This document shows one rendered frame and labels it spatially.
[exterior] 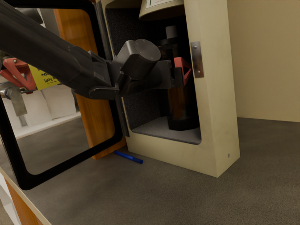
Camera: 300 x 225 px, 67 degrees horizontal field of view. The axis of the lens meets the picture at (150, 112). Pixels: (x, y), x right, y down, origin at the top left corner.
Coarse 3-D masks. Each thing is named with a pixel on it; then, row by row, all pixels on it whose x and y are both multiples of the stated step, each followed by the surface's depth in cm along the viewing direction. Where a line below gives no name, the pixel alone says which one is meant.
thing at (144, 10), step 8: (144, 0) 54; (152, 0) 51; (160, 0) 50; (168, 0) 49; (176, 0) 49; (144, 8) 53; (152, 8) 51; (160, 8) 50; (168, 8) 64; (176, 8) 64; (184, 8) 63; (144, 16) 61; (152, 16) 64; (160, 16) 65; (168, 16) 65; (176, 16) 65
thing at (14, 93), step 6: (12, 90) 45; (18, 90) 46; (12, 96) 45; (18, 96) 46; (12, 102) 45; (18, 102) 46; (18, 108) 46; (24, 108) 47; (18, 114) 46; (24, 114) 47
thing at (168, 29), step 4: (168, 28) 58; (172, 28) 58; (176, 28) 59; (168, 32) 58; (172, 32) 58; (176, 32) 58; (168, 36) 58; (172, 36) 58; (176, 36) 58; (180, 36) 56; (184, 36) 57; (160, 40) 58; (164, 40) 57; (168, 40) 56; (172, 40) 56; (176, 40) 56; (180, 40) 56; (184, 40) 56; (188, 40) 57; (160, 44) 57; (164, 44) 56
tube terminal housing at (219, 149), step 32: (96, 0) 62; (128, 0) 60; (192, 0) 42; (224, 0) 48; (192, 32) 44; (224, 32) 48; (192, 64) 46; (224, 64) 49; (224, 96) 50; (128, 128) 70; (224, 128) 51; (160, 160) 63; (192, 160) 54; (224, 160) 52
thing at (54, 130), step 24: (48, 24) 52; (72, 24) 56; (96, 48) 62; (0, 72) 45; (24, 72) 48; (24, 96) 48; (48, 96) 52; (72, 96) 57; (24, 120) 49; (48, 120) 53; (72, 120) 57; (96, 120) 63; (24, 144) 49; (48, 144) 53; (72, 144) 57; (96, 144) 63; (48, 168) 53
